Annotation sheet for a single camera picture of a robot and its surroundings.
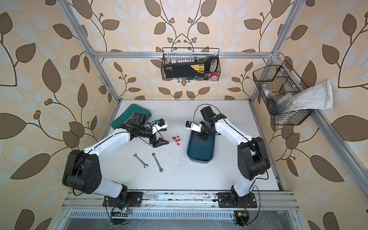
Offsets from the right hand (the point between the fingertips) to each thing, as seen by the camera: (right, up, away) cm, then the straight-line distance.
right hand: (198, 132), depth 90 cm
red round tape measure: (+9, +35, -3) cm, 36 cm away
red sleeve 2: (-13, -6, +7) cm, 16 cm away
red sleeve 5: (-13, -8, +6) cm, 17 cm away
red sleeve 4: (-15, -7, +7) cm, 17 cm away
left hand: (-19, 0, -7) cm, 20 cm away
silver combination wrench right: (-23, -21, -5) cm, 32 cm away
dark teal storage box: (0, -11, 0) cm, 11 cm away
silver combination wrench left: (-38, -17, -1) cm, 41 cm away
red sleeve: (-16, -5, +9) cm, 19 cm away
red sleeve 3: (-14, -4, +9) cm, 17 cm away
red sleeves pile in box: (-1, -4, +7) cm, 8 cm away
